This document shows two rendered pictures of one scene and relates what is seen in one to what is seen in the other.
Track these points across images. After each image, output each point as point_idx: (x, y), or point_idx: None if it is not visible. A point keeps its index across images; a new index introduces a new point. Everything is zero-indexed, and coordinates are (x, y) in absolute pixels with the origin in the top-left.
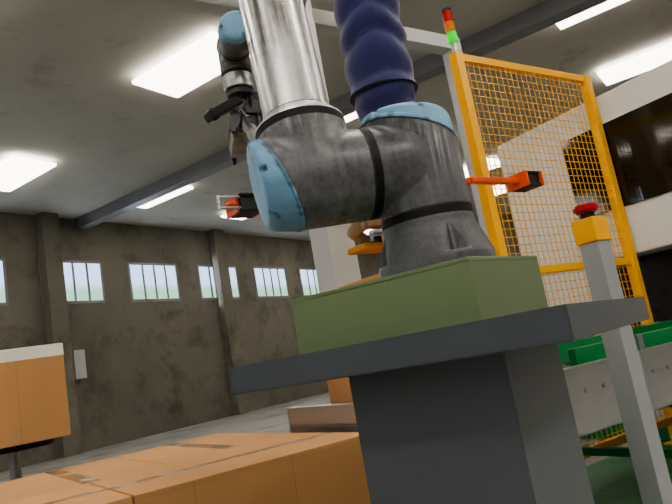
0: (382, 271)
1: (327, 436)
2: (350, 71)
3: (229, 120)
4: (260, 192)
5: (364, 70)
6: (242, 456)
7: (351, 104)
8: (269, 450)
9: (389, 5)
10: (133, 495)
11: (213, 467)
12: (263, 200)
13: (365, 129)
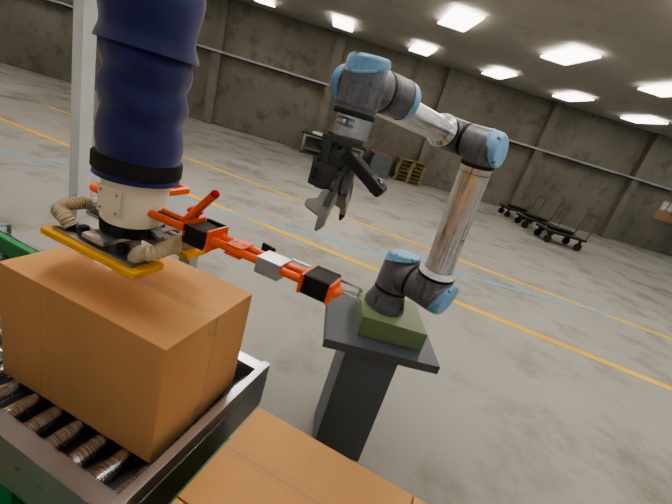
0: (401, 312)
1: (251, 438)
2: (185, 23)
3: (344, 177)
4: (448, 303)
5: (195, 39)
6: (307, 483)
7: (138, 47)
8: (291, 468)
9: None
10: (411, 497)
11: (344, 485)
12: (447, 305)
13: None
